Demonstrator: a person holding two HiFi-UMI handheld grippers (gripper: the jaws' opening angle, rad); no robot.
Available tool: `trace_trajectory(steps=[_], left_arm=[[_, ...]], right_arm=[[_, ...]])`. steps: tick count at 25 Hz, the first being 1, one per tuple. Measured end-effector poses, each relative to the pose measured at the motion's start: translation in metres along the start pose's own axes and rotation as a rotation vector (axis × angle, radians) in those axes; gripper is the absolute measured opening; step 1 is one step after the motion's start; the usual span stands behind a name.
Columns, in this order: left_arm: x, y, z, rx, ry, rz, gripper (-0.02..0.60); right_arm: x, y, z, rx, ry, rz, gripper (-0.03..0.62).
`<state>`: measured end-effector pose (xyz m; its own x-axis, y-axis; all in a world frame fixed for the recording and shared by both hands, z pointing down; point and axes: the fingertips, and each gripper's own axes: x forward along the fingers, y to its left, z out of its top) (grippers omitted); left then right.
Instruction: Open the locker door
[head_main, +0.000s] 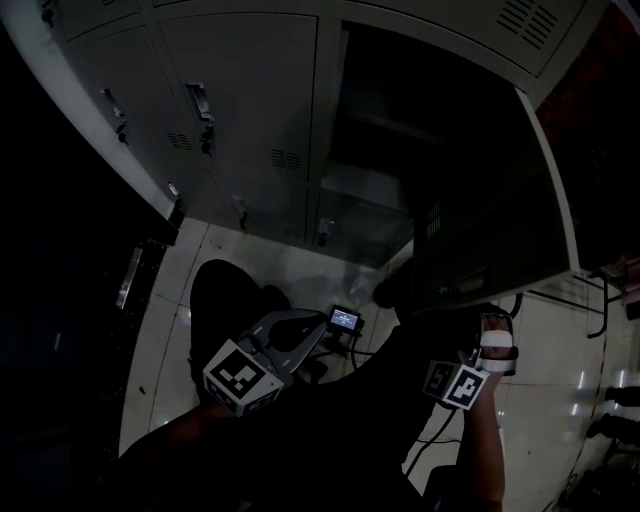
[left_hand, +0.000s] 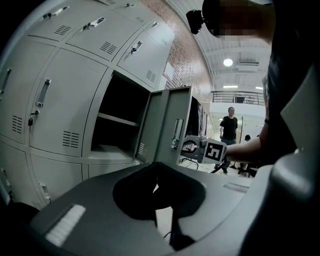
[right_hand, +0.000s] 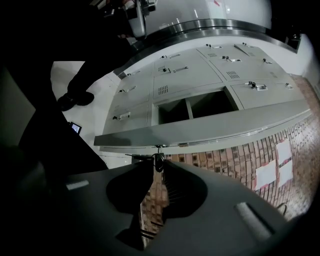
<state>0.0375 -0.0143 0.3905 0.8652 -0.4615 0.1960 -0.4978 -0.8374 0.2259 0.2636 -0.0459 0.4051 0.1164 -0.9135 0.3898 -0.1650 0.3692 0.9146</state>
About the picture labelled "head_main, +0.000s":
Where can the person's black trouser leg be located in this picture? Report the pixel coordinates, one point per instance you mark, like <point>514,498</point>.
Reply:
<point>225,300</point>

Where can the black metal rack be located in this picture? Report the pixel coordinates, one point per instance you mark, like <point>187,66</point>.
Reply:
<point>605,300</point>

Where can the person's left forearm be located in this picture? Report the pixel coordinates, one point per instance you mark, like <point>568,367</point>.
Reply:
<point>200,417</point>

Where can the person's black shirt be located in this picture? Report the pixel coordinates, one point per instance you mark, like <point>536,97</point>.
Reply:
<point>325,440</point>

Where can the small black monitor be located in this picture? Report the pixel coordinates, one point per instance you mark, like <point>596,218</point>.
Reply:
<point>344,319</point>

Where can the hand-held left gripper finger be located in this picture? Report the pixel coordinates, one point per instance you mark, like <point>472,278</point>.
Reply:
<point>295,314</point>
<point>305,350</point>

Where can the person's right forearm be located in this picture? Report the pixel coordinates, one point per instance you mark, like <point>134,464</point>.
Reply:
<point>482,450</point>

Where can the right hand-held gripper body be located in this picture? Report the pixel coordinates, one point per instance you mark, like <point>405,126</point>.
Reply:
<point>462,387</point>

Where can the black cabinet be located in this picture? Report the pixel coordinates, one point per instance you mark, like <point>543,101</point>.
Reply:
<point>60,300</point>

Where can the grey metal locker cabinet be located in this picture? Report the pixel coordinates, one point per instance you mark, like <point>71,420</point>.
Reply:
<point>327,100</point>

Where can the person's black shoe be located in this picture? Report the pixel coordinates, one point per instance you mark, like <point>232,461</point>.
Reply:
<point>622,396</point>
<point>386,292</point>
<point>612,427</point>

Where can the grey locker door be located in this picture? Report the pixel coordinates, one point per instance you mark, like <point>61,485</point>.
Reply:
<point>500,200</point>

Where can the bank of closed cabinet doors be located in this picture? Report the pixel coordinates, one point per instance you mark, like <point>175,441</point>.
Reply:
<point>240,100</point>

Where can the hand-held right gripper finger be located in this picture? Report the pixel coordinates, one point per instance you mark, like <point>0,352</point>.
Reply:
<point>497,338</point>
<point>497,366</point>

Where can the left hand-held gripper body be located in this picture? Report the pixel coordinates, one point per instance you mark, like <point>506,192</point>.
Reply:
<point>235,377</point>

